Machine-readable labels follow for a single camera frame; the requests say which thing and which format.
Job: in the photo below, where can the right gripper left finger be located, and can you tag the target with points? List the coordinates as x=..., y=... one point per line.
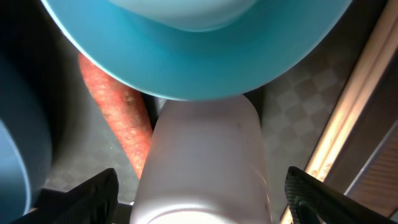
x=94, y=201

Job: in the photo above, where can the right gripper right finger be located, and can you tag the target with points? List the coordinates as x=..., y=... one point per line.
x=311, y=201

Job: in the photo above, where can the dark blue plate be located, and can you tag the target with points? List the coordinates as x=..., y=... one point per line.
x=26, y=147

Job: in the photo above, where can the white plastic cup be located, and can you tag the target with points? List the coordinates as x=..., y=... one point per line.
x=206, y=164

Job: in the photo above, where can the light blue small bowl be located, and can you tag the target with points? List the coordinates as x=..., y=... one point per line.
x=181, y=65

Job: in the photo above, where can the light blue cup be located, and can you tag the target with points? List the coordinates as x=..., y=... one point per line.
x=189, y=15

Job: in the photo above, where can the orange carrot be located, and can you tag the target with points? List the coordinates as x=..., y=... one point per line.
x=123, y=109

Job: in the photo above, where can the left wooden chopstick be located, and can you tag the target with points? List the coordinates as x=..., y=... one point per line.
x=356, y=154

